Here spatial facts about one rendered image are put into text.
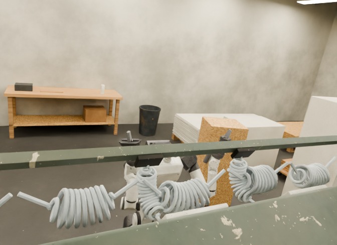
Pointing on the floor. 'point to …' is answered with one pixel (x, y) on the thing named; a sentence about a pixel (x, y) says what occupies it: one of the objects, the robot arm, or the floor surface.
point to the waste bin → (148, 119)
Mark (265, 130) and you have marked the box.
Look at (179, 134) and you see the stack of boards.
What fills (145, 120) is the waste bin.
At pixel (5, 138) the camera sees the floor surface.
